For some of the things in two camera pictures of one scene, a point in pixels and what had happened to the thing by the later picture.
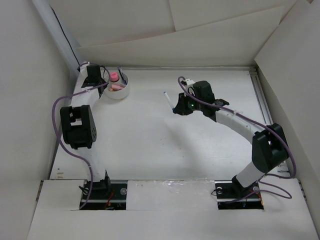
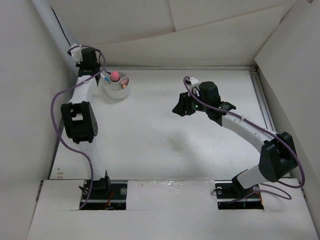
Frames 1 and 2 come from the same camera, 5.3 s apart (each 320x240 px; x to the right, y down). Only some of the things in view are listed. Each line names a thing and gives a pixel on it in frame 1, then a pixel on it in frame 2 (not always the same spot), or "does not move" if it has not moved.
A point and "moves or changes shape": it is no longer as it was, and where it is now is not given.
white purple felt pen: (167, 97) moves or changes shape
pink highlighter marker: (116, 87) → (124, 82)
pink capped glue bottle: (114, 77) does not move
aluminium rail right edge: (262, 95) does not move
